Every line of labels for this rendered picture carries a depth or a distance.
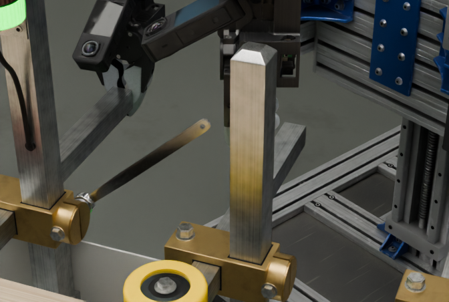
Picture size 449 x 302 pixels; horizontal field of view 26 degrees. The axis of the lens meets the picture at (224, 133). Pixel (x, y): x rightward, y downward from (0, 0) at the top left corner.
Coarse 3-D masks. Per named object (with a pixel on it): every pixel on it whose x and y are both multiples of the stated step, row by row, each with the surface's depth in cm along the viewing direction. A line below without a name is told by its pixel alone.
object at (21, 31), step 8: (16, 0) 92; (24, 24) 97; (0, 32) 98; (8, 32) 98; (16, 32) 97; (24, 32) 97; (0, 56) 96; (8, 64) 97; (16, 80) 99; (16, 88) 100; (24, 104) 101; (24, 112) 102; (24, 120) 102; (24, 128) 103; (32, 144) 104
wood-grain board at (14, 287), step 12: (0, 288) 92; (12, 288) 92; (24, 288) 92; (36, 288) 92; (0, 300) 91; (12, 300) 91; (24, 300) 91; (36, 300) 91; (48, 300) 91; (60, 300) 91; (72, 300) 91
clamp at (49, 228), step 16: (0, 176) 114; (0, 192) 111; (16, 192) 111; (64, 192) 111; (0, 208) 110; (16, 208) 109; (32, 208) 109; (64, 208) 109; (80, 208) 110; (16, 224) 111; (32, 224) 110; (48, 224) 109; (64, 224) 108; (80, 224) 111; (32, 240) 111; (48, 240) 110; (64, 240) 109; (80, 240) 111
